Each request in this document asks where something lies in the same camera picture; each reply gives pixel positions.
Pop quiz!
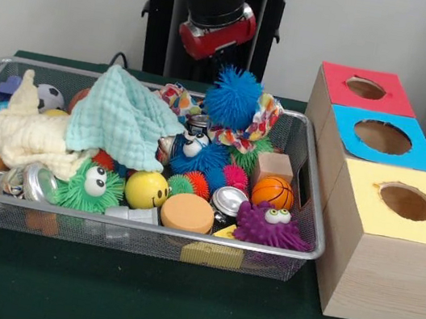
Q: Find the light blue waffle cloth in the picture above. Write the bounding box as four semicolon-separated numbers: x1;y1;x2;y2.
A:
61;57;195;178

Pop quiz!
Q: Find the purple spiky ball with eyes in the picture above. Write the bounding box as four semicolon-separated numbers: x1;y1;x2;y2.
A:
231;195;319;254

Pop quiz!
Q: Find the dark blue spiky ball with eyes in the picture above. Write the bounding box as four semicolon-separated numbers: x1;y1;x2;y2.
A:
167;127;237;184

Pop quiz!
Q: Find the small orange basketball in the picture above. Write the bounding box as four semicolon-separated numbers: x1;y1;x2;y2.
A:
249;172;299;213

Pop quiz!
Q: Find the cream waffle cloth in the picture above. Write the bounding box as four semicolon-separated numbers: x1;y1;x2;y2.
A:
0;64;111;186

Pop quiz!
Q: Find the yellow smiley ball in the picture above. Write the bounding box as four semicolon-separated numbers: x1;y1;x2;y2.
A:
122;167;173;215

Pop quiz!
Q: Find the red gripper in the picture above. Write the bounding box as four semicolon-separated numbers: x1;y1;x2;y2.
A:
173;0;261;70

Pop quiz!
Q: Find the orange foam disc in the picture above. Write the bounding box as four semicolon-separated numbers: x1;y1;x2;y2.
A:
157;190;219;236

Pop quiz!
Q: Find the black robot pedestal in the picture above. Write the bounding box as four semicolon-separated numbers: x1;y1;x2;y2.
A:
123;0;308;99

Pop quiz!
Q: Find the confetti print cloth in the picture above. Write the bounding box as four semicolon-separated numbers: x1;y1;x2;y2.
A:
204;84;288;159

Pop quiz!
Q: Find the wooden three-hole box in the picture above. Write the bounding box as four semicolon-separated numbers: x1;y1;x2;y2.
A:
272;59;426;319

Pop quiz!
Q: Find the dark green tablecloth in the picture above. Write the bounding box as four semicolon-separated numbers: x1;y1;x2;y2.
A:
0;45;426;319

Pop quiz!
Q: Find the black cable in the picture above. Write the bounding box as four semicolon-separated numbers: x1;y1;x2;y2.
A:
108;50;133;69

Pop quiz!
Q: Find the green spiky ball with eyes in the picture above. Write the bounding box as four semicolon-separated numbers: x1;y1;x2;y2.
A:
52;153;130;219

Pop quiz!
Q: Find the shallow mesh bin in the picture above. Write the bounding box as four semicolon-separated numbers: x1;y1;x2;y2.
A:
0;53;349;288

